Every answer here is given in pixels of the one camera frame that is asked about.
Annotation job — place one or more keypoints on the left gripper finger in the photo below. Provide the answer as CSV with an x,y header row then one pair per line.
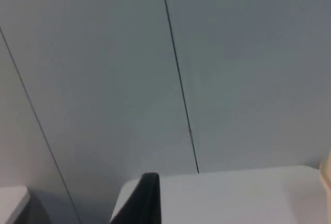
x,y
144,203

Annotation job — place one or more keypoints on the cream box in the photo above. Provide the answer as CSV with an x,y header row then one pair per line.
x,y
326,172

